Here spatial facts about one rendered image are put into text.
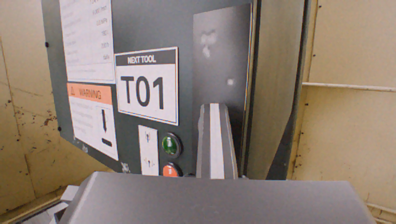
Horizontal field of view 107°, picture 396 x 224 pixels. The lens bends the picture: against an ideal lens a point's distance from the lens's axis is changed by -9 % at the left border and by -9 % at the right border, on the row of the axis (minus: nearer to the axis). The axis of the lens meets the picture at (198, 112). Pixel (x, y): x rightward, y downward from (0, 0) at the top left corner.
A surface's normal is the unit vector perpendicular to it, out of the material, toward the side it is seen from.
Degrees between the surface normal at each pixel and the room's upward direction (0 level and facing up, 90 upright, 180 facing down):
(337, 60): 90
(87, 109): 90
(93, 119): 90
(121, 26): 90
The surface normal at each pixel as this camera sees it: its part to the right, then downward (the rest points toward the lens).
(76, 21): -0.55, 0.18
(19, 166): 0.84, 0.14
